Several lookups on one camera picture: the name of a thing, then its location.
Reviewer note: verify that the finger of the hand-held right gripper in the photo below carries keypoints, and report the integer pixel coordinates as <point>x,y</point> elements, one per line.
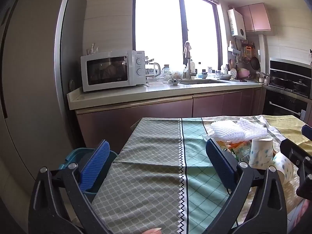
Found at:
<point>307,130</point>
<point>292,151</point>

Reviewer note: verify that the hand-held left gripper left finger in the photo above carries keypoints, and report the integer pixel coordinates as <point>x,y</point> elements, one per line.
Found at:
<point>96,165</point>

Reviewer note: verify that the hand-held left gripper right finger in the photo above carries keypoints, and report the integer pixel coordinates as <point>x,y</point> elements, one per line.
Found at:
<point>220,162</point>

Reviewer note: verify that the patterned paper cup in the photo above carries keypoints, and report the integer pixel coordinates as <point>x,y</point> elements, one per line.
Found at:
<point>259,151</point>
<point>284,167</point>

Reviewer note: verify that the clear plastic wrapper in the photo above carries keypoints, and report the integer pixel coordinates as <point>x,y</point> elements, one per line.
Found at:
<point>243,156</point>

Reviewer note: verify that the teal trash bin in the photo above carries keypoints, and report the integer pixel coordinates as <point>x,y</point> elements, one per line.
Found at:
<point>73,154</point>

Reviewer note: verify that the white foam fruit net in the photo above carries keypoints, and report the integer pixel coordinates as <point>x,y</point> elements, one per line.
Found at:
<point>224,130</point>
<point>253,130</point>

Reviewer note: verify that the person's right hand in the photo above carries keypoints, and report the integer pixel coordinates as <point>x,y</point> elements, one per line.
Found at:
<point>303,209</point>

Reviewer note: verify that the person's left hand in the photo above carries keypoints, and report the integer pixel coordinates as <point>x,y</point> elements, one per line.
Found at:
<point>154,231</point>

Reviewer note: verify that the black built-in oven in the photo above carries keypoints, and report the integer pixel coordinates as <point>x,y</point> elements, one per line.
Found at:
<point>280,104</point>

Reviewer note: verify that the black lidded pan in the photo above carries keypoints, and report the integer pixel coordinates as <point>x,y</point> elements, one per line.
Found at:
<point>299,85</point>

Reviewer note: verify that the patterned green yellow tablecloth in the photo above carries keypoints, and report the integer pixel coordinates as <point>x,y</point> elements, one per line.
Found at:
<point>151,175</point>

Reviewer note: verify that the black wok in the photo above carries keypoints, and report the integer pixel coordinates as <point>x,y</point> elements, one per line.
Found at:
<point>280,81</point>

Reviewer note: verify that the black range hood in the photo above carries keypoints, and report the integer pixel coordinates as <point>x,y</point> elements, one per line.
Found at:
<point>290,68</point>

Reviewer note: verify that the pink base cabinets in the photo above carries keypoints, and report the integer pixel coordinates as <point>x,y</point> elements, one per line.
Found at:
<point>146,112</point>

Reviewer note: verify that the steel kitchen sink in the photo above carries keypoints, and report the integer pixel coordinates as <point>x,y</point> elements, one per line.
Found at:
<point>204,82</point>

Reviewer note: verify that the pink pot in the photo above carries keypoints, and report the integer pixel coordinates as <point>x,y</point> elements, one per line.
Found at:
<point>243,74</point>

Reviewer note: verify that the hanging frying pan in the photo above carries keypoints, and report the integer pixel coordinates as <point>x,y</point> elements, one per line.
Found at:
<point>255,62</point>

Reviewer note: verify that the beige kitchen countertop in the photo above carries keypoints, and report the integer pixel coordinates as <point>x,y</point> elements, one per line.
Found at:
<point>146,92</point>

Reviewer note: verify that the white dotted strainer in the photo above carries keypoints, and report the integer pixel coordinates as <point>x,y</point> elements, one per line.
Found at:
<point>233,72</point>

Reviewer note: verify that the blue and white bowl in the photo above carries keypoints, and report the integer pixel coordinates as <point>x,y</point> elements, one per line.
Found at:
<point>175,81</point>

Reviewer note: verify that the white microwave oven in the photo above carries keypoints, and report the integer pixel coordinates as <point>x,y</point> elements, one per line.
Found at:
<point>107,70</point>

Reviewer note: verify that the white soap bottle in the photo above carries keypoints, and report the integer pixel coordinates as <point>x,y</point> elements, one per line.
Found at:
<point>192,67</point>

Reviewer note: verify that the plastic bag of food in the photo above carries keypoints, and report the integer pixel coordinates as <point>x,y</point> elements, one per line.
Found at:
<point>176,72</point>

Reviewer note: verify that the clear glass bowl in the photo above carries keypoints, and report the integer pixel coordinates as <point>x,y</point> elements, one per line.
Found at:
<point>154,81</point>

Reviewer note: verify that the steel kitchen faucet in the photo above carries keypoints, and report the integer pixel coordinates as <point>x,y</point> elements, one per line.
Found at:
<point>187,61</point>

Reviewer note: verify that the glass jar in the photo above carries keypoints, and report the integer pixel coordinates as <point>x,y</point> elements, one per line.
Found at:
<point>166,69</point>

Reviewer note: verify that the grey refrigerator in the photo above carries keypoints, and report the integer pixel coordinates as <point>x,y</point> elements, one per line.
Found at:
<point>31,78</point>

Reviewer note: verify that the white water heater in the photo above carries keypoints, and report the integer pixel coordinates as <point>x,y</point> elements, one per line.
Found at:
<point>236,24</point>

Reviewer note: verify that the kitchen window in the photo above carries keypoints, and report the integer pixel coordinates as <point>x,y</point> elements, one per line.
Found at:
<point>158,29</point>

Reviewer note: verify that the white wall pipe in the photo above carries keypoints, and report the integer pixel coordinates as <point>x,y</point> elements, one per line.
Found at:
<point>262,53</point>

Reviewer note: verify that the white plugs on wall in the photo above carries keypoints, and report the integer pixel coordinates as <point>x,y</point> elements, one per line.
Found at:
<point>93,50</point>

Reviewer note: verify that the pink wall cabinet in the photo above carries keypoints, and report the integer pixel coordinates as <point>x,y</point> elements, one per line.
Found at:
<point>256,17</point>

